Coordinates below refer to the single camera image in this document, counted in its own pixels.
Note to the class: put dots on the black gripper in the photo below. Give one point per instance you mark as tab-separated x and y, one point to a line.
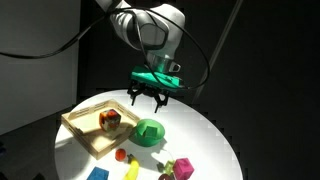
148	88

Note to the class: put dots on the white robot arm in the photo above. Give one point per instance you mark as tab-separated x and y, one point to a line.
156	20

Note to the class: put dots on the green bowl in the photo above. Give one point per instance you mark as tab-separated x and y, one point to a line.
146	141

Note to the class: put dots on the lime green block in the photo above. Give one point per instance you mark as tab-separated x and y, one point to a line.
169	166

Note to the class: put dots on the magenta block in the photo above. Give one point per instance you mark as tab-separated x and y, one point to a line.
183	168

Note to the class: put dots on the blue block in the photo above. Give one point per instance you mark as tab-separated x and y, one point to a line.
97	174

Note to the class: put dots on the colourful patterned cube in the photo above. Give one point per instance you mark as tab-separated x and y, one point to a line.
109	120

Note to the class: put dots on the red strawberry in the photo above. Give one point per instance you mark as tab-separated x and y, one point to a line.
120	155

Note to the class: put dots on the wooden tray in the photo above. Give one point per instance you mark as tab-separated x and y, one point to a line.
83	133

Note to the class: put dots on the small orange piece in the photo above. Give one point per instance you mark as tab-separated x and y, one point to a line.
165	177

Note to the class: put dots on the white cabinet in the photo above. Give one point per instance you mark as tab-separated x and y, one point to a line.
33	66

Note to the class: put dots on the teal camera mount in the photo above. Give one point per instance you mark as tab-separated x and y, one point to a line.
150	78

